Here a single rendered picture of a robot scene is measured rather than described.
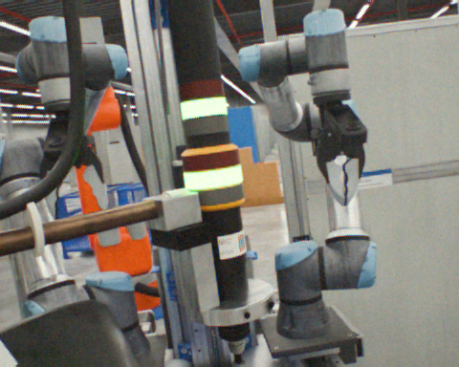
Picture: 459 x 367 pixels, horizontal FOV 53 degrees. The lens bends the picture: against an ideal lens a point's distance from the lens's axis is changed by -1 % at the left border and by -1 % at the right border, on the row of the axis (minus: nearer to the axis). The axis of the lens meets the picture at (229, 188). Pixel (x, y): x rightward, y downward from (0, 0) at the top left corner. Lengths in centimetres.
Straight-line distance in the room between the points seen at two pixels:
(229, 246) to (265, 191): 938
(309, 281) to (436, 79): 146
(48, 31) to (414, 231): 195
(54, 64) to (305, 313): 83
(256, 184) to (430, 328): 744
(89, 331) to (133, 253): 394
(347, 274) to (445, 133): 136
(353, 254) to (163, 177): 56
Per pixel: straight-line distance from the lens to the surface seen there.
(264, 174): 969
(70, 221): 30
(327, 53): 88
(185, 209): 32
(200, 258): 33
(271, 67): 99
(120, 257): 438
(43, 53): 90
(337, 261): 120
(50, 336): 45
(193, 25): 34
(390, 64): 234
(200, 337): 134
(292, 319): 126
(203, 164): 33
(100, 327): 47
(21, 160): 128
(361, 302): 242
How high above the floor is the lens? 159
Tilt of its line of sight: 7 degrees down
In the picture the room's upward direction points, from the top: 8 degrees counter-clockwise
